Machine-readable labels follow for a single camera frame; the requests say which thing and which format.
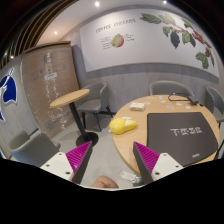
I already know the coffee cherries wall poster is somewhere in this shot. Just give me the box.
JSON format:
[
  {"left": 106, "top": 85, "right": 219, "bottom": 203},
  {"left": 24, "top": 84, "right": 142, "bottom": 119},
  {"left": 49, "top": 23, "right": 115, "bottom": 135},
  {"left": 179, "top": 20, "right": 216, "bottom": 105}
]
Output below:
[{"left": 80, "top": 8, "right": 219, "bottom": 76}]

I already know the crumpled plastic wrapper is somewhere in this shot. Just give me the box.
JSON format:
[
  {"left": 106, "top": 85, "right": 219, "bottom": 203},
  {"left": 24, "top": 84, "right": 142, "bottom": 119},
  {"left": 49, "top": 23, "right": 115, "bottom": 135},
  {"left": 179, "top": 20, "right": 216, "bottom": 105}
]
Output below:
[{"left": 119, "top": 170, "right": 141, "bottom": 186}]

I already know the black mouse pad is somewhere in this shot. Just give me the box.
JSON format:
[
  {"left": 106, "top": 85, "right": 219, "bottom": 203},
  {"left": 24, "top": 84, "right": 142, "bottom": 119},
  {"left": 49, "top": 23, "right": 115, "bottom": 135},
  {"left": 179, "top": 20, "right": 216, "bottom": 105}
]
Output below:
[{"left": 147, "top": 112, "right": 218, "bottom": 166}]

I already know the grey chair behind side table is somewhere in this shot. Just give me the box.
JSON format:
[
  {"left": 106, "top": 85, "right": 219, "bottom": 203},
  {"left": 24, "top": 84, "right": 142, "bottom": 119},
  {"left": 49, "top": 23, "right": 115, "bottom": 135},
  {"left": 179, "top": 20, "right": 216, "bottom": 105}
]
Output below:
[{"left": 76, "top": 82, "right": 113, "bottom": 125}]

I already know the round wooden table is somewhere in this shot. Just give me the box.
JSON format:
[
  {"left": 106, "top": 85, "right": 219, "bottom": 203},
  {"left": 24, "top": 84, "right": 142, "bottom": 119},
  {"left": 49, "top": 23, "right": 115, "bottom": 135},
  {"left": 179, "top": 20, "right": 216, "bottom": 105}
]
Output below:
[{"left": 112, "top": 95, "right": 220, "bottom": 175}]

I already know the black cable with adapter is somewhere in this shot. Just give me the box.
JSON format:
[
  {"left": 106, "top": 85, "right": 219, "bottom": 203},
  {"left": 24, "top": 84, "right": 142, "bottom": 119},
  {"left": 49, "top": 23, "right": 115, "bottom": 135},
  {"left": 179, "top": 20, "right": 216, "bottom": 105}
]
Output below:
[{"left": 167, "top": 92, "right": 205, "bottom": 107}]

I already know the small round side table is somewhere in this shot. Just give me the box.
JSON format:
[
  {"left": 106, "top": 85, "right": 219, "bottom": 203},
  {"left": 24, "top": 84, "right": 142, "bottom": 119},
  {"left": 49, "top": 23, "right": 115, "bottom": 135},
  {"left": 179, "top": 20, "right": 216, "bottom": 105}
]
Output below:
[{"left": 50, "top": 89, "right": 99, "bottom": 146}]

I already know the grey chair far middle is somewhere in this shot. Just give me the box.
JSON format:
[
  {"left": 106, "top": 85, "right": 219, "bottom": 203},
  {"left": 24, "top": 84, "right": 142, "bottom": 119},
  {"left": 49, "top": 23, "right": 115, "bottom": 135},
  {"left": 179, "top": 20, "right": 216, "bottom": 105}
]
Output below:
[{"left": 149, "top": 80, "right": 193, "bottom": 96}]

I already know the grey chair right edge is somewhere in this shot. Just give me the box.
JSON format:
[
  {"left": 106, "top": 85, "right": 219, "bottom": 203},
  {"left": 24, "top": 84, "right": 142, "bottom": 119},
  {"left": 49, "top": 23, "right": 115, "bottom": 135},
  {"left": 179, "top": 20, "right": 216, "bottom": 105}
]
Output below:
[{"left": 205, "top": 86, "right": 224, "bottom": 124}]

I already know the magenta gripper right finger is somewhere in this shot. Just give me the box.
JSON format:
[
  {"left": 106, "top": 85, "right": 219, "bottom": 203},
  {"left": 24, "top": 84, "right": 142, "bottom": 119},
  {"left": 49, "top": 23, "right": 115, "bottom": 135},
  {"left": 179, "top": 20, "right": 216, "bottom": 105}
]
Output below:
[{"left": 132, "top": 141, "right": 185, "bottom": 186}]

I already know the grey armchair lower left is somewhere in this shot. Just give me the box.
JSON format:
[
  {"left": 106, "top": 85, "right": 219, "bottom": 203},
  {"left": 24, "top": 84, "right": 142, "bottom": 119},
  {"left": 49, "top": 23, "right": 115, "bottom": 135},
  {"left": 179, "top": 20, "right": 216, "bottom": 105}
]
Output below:
[{"left": 8, "top": 131, "right": 60, "bottom": 167}]

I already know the white tissue pack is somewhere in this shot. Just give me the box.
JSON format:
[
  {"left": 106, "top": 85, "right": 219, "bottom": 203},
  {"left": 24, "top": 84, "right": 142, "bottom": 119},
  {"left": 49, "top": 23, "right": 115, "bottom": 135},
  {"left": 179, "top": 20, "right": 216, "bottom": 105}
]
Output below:
[{"left": 129, "top": 102, "right": 145, "bottom": 111}]

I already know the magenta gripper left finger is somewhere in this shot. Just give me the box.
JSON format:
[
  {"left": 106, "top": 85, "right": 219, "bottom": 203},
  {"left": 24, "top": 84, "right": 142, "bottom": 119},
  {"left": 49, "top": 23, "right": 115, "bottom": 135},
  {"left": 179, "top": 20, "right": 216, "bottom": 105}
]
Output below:
[{"left": 40, "top": 140, "right": 94, "bottom": 185}]

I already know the wrapped brown cabinet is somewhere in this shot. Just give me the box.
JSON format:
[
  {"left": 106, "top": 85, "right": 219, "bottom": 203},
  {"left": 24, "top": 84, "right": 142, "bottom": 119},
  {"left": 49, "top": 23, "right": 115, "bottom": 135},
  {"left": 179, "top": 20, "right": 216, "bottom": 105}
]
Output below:
[{"left": 21, "top": 42, "right": 79, "bottom": 138}]

